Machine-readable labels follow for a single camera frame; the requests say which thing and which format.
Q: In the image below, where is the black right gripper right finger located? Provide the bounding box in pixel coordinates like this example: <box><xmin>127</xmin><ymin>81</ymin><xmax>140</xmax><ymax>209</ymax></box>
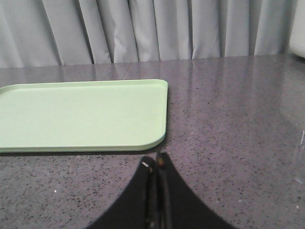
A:
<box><xmin>156</xmin><ymin>152</ymin><xmax>234</xmax><ymax>229</ymax></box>

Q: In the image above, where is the light green plastic tray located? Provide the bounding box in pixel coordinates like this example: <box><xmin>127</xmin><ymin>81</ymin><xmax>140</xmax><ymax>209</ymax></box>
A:
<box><xmin>0</xmin><ymin>79</ymin><xmax>168</xmax><ymax>153</ymax></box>

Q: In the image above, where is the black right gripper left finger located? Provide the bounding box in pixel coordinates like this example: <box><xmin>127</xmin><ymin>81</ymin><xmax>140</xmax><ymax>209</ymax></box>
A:
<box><xmin>88</xmin><ymin>156</ymin><xmax>155</xmax><ymax>229</ymax></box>

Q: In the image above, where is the white appliance at edge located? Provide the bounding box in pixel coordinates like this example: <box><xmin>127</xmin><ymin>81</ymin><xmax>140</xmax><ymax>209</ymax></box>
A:
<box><xmin>289</xmin><ymin>0</ymin><xmax>305</xmax><ymax>58</ymax></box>

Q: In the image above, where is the grey pleated curtain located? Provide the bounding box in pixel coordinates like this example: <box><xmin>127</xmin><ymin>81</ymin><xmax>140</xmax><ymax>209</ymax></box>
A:
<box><xmin>0</xmin><ymin>0</ymin><xmax>297</xmax><ymax>68</ymax></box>

